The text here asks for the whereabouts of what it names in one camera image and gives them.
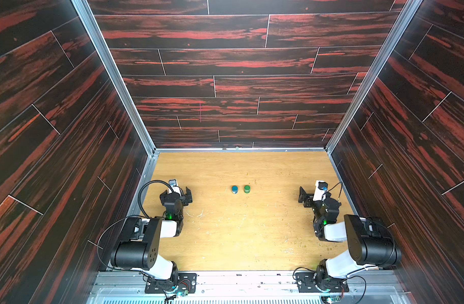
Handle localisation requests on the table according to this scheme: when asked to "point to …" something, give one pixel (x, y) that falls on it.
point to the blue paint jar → (234, 189)
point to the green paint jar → (247, 189)
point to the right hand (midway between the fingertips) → (315, 187)
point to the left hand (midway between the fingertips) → (178, 189)
